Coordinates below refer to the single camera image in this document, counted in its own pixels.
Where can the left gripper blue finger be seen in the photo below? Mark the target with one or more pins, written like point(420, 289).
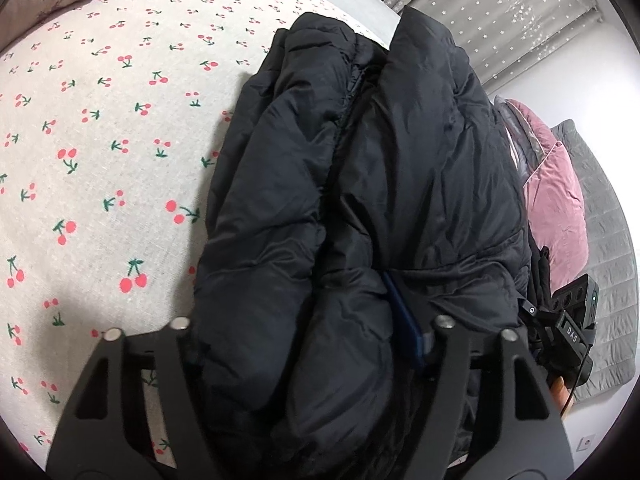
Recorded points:
point(421, 339)

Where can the black quilted puffer jacket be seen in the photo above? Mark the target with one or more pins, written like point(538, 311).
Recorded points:
point(355, 183)

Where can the grey quilted headboard cushion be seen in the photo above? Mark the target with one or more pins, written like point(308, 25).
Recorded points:
point(612, 264)

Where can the pink velvet pillow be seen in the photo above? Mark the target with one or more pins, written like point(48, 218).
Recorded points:
point(554, 202)

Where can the grey dotted curtain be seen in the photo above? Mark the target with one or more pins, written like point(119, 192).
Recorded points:
point(504, 38)

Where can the cherry print bed sheet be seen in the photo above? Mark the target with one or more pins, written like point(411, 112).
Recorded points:
point(112, 118)

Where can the white wall socket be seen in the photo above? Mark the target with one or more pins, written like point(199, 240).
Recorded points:
point(585, 443)

